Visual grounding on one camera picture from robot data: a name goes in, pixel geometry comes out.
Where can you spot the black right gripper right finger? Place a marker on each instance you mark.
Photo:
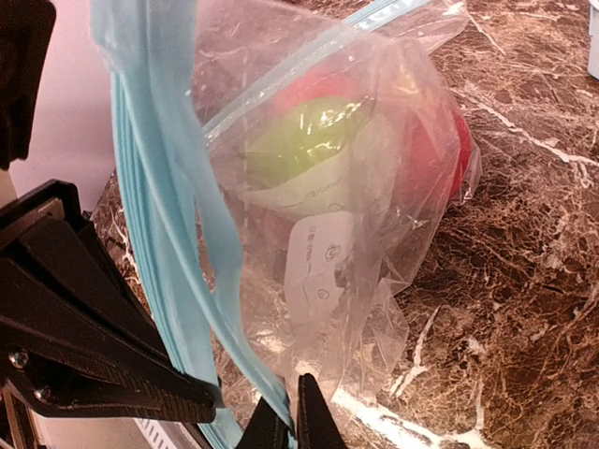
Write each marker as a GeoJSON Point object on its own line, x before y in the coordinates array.
{"type": "Point", "coordinates": [316, 428]}

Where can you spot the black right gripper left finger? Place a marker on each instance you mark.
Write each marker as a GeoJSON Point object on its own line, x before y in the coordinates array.
{"type": "Point", "coordinates": [265, 430]}

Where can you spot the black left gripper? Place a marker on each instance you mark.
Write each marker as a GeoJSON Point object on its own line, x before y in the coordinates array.
{"type": "Point", "coordinates": [76, 344]}

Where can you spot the clear zip bag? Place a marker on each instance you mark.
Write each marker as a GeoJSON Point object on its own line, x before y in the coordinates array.
{"type": "Point", "coordinates": [220, 323]}
{"type": "Point", "coordinates": [337, 229]}

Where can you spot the green pear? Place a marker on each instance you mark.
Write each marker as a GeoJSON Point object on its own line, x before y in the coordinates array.
{"type": "Point", "coordinates": [303, 137]}

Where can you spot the red wrinkled fruit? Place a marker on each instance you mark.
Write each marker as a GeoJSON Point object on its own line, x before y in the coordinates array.
{"type": "Point", "coordinates": [436, 159]}

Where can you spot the red tomato with stem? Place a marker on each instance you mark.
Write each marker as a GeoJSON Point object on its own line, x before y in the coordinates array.
{"type": "Point", "coordinates": [313, 86]}

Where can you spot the light blue plastic basket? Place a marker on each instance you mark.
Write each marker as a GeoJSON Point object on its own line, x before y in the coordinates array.
{"type": "Point", "coordinates": [593, 59]}

